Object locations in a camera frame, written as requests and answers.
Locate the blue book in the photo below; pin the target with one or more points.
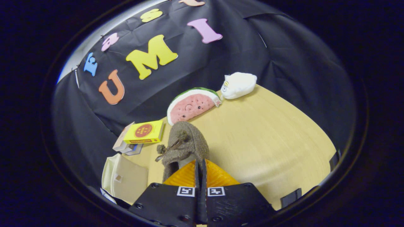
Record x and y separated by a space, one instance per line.
137 150

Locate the watermelon slice plush toy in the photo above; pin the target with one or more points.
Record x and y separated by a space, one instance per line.
191 107

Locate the white book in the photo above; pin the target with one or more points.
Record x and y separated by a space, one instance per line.
127 148

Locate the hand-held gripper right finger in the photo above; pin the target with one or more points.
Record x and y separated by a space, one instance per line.
236 205

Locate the brown fuzzy shoe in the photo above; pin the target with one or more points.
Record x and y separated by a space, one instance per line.
189 142

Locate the black table clamp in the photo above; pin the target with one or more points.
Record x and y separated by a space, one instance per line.
334 160
290 197

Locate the white plush toy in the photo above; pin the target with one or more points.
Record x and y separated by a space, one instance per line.
240 85

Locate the yellow book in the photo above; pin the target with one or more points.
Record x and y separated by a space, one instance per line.
145 131

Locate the beige book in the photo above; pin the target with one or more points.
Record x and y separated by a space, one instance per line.
119 143

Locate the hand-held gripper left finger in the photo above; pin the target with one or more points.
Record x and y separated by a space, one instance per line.
170 205

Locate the cream fabric storage box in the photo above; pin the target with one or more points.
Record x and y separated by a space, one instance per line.
129 179

